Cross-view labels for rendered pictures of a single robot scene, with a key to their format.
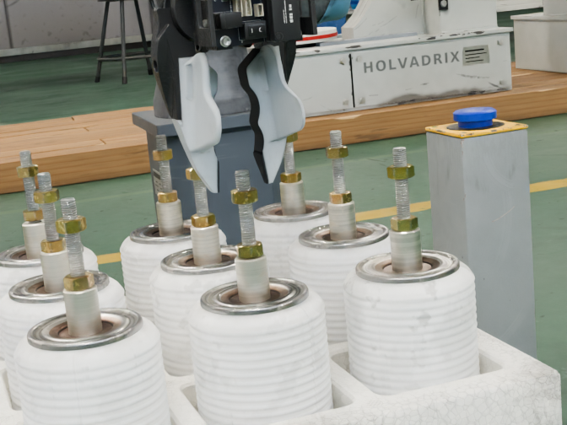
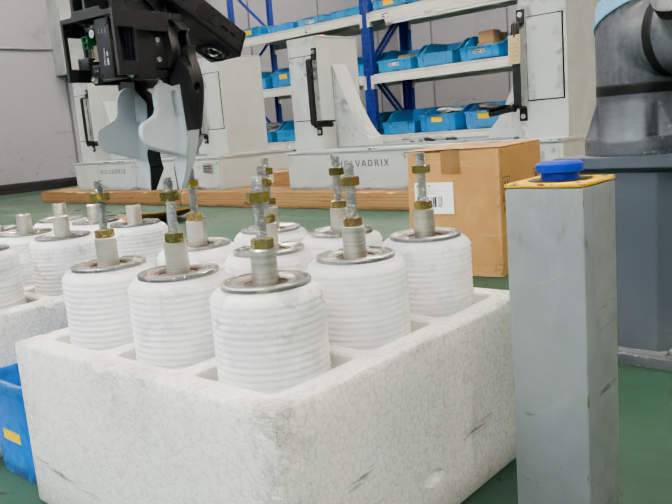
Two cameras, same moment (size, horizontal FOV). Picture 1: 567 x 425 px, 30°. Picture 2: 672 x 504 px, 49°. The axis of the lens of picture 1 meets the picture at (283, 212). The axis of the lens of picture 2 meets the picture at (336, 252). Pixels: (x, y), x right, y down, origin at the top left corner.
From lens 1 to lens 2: 81 cm
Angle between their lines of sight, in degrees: 59
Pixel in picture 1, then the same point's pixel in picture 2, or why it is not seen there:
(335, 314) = not seen: hidden behind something
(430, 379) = (224, 376)
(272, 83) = (165, 113)
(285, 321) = (141, 290)
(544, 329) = not seen: outside the picture
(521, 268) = (570, 344)
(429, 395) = (195, 385)
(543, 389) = (259, 423)
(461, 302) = (246, 320)
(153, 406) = (102, 321)
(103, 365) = (68, 284)
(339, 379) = not seen: hidden behind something
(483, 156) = (527, 210)
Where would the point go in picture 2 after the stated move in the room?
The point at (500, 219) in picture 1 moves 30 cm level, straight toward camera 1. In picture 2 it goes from (546, 283) to (188, 343)
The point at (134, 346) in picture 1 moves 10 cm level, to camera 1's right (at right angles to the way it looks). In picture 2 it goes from (88, 279) to (113, 295)
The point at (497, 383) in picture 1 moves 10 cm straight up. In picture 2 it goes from (231, 399) to (217, 268)
